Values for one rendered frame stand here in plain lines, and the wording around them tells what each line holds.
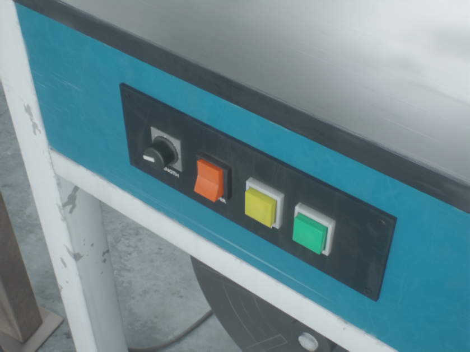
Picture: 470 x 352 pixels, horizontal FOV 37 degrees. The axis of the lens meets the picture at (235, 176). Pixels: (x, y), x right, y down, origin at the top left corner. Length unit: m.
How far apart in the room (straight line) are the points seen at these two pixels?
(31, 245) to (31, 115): 0.69
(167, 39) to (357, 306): 0.25
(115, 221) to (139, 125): 0.83
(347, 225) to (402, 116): 0.09
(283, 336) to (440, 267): 0.54
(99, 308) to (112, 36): 0.49
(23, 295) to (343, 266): 0.75
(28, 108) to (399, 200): 0.40
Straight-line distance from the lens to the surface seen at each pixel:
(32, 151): 0.78
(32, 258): 1.38
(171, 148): 0.57
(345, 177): 0.48
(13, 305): 1.18
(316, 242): 0.51
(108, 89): 0.60
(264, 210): 0.52
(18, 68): 0.70
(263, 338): 1.04
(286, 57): 0.51
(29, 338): 1.26
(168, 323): 1.24
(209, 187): 0.55
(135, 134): 0.60
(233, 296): 1.01
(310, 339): 0.89
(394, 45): 0.53
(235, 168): 0.54
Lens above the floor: 1.02
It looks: 43 degrees down
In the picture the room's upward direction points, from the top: straight up
